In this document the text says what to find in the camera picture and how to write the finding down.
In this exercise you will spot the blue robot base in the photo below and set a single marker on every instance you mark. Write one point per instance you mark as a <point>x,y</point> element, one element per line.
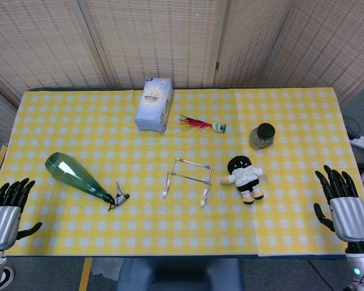
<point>179,274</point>

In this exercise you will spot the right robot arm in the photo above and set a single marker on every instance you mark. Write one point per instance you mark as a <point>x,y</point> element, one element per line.
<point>362,263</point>

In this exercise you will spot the green spray bottle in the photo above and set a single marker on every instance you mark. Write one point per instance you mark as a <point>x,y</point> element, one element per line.
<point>79,177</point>

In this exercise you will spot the woven folding screen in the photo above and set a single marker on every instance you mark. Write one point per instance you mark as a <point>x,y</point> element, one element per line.
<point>182,42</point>

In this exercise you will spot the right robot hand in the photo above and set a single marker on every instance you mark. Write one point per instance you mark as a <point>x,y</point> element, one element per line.
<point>349,213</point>

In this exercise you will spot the blue white tissue pack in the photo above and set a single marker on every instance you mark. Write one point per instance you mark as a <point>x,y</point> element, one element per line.
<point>154,104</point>

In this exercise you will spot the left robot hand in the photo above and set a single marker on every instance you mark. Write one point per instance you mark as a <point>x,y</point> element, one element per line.
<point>1,217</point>

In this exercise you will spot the glass jar with black lid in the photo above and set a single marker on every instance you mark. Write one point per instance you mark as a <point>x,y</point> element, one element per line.
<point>262,137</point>

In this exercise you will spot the yellow checkered tablecloth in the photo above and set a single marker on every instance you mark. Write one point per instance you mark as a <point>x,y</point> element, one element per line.
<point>182,172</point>

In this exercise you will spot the black white plush doll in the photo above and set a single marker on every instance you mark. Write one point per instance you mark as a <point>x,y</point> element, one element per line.
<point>245,179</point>

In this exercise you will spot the red feather shuttlecock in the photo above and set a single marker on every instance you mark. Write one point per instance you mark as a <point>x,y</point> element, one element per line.
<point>201,125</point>

